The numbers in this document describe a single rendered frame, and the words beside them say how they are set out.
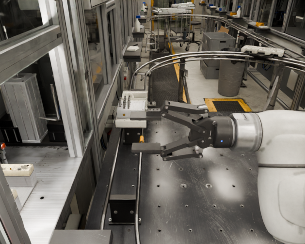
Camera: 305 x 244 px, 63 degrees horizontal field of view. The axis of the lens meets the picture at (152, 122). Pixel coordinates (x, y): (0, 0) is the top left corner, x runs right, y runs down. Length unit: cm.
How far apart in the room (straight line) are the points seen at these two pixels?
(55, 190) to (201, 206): 54
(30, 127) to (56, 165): 17
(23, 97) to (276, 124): 74
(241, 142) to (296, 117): 13
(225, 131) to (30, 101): 64
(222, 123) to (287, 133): 14
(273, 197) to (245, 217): 43
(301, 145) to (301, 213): 14
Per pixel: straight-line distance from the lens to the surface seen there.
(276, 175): 60
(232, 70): 357
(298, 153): 61
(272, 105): 275
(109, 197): 86
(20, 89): 90
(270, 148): 60
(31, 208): 76
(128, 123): 113
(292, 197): 59
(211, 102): 344
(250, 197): 111
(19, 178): 81
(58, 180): 81
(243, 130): 57
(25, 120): 95
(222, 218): 100
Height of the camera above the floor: 143
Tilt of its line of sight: 29 degrees down
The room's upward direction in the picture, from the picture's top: straight up
